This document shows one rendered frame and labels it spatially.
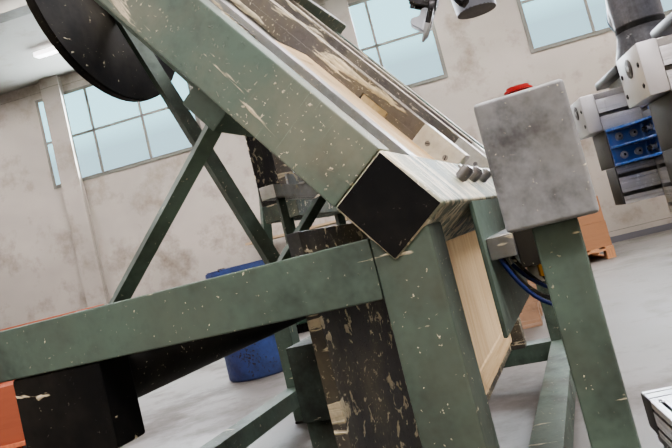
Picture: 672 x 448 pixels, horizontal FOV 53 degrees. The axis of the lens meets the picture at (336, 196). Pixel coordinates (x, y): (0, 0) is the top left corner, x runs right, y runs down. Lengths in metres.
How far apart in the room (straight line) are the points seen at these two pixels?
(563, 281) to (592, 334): 0.08
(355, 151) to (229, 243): 8.73
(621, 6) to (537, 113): 0.90
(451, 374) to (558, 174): 0.31
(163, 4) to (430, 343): 0.67
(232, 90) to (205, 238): 8.76
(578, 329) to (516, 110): 0.30
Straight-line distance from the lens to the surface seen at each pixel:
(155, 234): 1.26
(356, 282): 0.98
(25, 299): 11.16
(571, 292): 0.96
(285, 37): 1.79
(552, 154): 0.92
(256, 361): 5.14
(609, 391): 0.98
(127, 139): 10.32
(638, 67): 1.24
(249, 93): 1.04
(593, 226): 7.58
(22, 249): 11.14
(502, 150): 0.92
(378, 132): 1.22
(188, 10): 1.12
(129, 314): 1.18
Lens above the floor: 0.79
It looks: 4 degrees up
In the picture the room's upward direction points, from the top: 14 degrees counter-clockwise
